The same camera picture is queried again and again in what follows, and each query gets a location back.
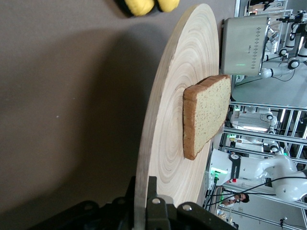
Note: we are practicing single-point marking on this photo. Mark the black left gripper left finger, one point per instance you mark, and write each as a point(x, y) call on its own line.
point(110, 215)

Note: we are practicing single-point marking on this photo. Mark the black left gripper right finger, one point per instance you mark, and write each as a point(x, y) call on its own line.
point(163, 215)

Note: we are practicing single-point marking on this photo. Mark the slice of bread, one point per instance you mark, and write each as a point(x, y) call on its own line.
point(208, 112)

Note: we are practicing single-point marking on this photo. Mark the round wooden plate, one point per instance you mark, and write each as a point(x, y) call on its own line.
point(189, 48)

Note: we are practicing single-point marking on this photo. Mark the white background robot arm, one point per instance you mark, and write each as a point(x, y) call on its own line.
point(291, 40)
point(267, 73)

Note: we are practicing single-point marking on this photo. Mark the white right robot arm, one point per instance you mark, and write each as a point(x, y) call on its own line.
point(275, 170)

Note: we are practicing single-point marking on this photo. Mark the silver two-slot toaster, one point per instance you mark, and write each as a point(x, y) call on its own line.
point(239, 48)

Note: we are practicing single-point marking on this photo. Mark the person with dark hair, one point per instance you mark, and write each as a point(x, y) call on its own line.
point(243, 197)

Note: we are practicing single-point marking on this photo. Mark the yellow quilted oven mitt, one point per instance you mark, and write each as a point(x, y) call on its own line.
point(140, 7)
point(168, 5)

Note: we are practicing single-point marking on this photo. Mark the aluminium frame rack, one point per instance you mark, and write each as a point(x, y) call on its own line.
point(263, 136)

